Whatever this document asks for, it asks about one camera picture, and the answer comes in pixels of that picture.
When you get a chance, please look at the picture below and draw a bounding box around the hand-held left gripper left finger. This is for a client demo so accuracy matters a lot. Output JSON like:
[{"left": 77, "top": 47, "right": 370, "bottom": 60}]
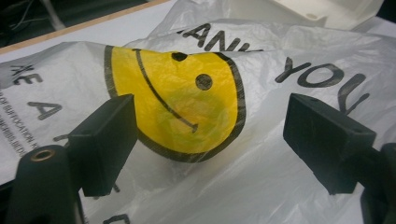
[{"left": 66, "top": 93, "right": 138, "bottom": 198}]

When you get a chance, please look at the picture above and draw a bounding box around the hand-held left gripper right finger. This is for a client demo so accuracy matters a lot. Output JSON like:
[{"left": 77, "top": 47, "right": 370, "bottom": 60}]
[{"left": 283, "top": 92, "right": 387, "bottom": 195}]

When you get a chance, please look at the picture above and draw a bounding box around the clear smiley-print plastic bag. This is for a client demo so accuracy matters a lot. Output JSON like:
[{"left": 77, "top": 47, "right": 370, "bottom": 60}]
[{"left": 0, "top": 0, "right": 396, "bottom": 224}]

